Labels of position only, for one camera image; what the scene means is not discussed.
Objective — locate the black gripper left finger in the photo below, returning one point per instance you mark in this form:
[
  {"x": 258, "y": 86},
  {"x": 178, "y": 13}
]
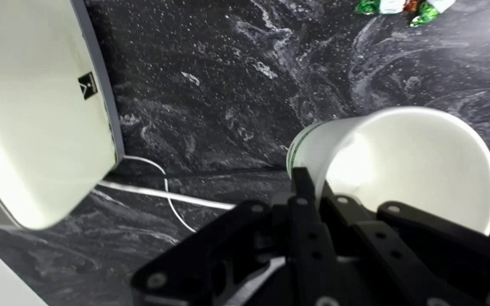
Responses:
[{"x": 238, "y": 249}]

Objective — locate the white sweet green wrapper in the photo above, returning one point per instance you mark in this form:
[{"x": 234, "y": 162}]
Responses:
[
  {"x": 389, "y": 6},
  {"x": 425, "y": 13}
]

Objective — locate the white paper cup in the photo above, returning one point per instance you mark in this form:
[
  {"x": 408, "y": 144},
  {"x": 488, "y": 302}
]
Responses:
[{"x": 415, "y": 164}]

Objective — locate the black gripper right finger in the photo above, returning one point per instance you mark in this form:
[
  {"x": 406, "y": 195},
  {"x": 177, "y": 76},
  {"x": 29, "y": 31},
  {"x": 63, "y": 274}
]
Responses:
[{"x": 415, "y": 256}]

